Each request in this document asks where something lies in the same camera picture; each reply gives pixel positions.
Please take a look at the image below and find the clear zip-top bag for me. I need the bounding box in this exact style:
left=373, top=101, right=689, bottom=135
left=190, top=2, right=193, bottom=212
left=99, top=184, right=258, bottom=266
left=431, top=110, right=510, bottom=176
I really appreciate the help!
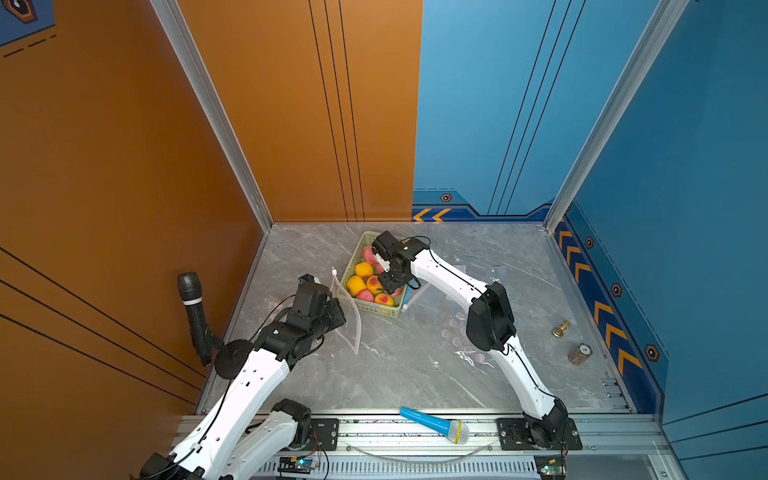
left=330, top=268, right=362, bottom=355

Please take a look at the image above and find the light green perforated basket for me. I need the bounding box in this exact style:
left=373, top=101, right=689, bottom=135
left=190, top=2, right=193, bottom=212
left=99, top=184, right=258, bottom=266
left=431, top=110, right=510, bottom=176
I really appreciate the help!
left=340, top=231, right=409, bottom=318

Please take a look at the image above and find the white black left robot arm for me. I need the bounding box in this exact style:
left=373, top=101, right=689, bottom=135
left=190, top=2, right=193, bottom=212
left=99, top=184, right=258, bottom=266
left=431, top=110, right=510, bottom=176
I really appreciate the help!
left=138, top=274, right=346, bottom=479

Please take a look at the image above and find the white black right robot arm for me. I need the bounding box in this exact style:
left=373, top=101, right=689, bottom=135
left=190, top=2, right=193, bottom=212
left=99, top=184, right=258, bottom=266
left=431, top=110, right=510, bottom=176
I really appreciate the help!
left=372, top=231, right=569, bottom=449

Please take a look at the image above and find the blue zip bag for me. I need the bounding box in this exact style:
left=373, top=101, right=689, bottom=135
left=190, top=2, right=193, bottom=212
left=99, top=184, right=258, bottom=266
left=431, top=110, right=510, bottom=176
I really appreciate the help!
left=402, top=283, right=430, bottom=310

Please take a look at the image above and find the yellow peach with red spot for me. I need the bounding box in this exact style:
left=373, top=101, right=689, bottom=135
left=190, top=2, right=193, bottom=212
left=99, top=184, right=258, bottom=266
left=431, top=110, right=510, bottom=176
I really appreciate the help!
left=366, top=275, right=384, bottom=296

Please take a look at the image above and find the yellow peach upper left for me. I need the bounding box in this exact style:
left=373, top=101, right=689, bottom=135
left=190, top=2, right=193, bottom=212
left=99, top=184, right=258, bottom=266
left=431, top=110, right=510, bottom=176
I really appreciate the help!
left=354, top=261, right=375, bottom=280

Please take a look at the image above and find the large pink peach top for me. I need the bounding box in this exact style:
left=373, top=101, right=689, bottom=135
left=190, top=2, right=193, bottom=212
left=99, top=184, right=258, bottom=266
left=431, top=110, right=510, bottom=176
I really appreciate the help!
left=361, top=245, right=378, bottom=265

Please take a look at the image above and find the pink peach front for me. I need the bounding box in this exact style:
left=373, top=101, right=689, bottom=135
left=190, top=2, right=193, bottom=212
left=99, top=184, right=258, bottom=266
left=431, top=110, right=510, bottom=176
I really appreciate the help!
left=356, top=289, right=374, bottom=302

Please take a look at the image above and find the yellow peach front left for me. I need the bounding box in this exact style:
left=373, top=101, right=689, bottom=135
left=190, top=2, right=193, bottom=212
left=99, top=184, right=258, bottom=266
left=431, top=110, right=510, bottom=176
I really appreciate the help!
left=346, top=275, right=367, bottom=298

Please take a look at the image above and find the clear bag with pink dots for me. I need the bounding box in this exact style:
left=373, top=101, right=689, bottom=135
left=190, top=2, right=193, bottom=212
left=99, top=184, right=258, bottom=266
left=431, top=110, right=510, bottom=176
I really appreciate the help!
left=435, top=300, right=497, bottom=371

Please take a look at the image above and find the black microphone on stand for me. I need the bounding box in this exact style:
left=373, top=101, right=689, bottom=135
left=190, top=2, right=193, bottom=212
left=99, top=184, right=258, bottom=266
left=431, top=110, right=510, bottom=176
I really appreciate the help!
left=177, top=272, right=223, bottom=367

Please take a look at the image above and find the left green circuit board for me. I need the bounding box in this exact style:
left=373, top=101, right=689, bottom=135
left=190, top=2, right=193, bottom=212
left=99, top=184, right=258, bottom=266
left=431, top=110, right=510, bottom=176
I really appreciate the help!
left=275, top=456, right=319, bottom=479

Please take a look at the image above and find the green circuit board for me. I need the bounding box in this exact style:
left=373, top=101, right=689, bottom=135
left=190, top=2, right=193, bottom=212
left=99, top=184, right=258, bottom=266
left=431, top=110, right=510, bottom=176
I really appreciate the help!
left=275, top=456, right=319, bottom=479
left=534, top=456, right=567, bottom=480

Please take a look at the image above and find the small brass weight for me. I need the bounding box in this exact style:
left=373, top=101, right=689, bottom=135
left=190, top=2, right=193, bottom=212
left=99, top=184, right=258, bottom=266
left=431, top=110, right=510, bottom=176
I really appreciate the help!
left=551, top=320, right=571, bottom=338

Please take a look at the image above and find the blue toy microphone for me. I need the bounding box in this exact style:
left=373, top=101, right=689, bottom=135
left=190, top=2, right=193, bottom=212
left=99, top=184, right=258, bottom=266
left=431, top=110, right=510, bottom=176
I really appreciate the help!
left=399, top=407, right=470, bottom=445

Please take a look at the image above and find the right green circuit board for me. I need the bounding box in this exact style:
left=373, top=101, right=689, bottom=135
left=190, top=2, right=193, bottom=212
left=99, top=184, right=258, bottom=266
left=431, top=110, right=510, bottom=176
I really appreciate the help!
left=534, top=456, right=567, bottom=480

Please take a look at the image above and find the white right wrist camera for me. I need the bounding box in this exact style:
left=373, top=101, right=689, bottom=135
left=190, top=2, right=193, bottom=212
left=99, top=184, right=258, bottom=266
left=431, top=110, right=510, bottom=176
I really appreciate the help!
left=372, top=231, right=400, bottom=261

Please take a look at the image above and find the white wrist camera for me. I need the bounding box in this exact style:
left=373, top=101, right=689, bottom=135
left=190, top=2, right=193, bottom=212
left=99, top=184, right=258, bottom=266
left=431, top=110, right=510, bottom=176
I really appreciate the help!
left=299, top=274, right=319, bottom=286
left=372, top=231, right=400, bottom=261

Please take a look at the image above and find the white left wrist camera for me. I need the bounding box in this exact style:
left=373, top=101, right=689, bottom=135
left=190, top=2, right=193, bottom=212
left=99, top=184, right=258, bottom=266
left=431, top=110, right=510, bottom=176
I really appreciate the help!
left=299, top=274, right=319, bottom=286

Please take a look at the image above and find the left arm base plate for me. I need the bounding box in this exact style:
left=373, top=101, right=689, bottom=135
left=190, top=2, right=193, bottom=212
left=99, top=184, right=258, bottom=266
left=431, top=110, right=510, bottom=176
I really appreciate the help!
left=287, top=418, right=340, bottom=453

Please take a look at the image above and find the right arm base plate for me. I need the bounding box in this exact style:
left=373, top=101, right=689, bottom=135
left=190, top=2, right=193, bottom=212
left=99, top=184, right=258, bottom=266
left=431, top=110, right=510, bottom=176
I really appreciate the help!
left=496, top=418, right=583, bottom=452

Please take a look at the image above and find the aluminium corner post left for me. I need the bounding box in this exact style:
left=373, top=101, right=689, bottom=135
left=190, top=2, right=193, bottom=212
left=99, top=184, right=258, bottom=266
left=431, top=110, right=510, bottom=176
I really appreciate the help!
left=149, top=0, right=274, bottom=232

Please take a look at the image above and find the aluminium corner post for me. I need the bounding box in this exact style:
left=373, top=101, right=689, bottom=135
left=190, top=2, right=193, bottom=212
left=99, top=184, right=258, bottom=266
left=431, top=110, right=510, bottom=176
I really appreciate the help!
left=149, top=0, right=274, bottom=232
left=543, top=0, right=689, bottom=235

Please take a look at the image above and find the aluminium corner post right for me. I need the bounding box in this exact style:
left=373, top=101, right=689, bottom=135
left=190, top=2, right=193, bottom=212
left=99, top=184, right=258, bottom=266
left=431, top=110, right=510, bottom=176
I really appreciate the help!
left=543, top=0, right=689, bottom=235

